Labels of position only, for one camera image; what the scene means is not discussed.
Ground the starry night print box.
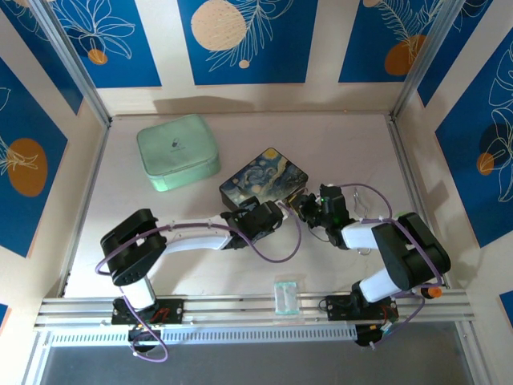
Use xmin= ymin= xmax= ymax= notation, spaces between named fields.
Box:
xmin=218 ymin=147 xmax=310 ymax=213

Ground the clear plastic bag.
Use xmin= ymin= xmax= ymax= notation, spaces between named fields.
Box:
xmin=271 ymin=275 xmax=302 ymax=318

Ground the mint green zipper case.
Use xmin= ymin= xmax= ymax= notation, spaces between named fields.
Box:
xmin=135 ymin=114 xmax=222 ymax=193

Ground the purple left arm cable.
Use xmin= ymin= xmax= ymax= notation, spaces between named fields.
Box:
xmin=95 ymin=202 xmax=303 ymax=364

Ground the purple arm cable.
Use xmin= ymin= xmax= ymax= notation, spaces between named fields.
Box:
xmin=95 ymin=202 xmax=303 ymax=364
xmin=334 ymin=182 xmax=446 ymax=351

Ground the thin metal wire clip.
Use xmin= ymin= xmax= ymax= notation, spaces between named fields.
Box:
xmin=352 ymin=187 xmax=372 ymax=220

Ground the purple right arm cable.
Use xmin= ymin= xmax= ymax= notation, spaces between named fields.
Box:
xmin=334 ymin=182 xmax=446 ymax=351

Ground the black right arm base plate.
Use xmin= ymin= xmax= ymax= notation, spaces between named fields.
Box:
xmin=325 ymin=294 xmax=400 ymax=322

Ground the aluminium profile rail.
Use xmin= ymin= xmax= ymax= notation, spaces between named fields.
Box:
xmin=34 ymin=289 xmax=477 ymax=330

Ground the slotted grey cable duct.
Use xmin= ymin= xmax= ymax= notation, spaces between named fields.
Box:
xmin=47 ymin=325 xmax=358 ymax=347

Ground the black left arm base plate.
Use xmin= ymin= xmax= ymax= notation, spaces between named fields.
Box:
xmin=111 ymin=298 xmax=185 ymax=326

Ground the aluminium frame post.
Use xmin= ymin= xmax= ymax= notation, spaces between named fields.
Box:
xmin=392 ymin=0 xmax=468 ymax=118
xmin=30 ymin=0 xmax=112 ymax=126

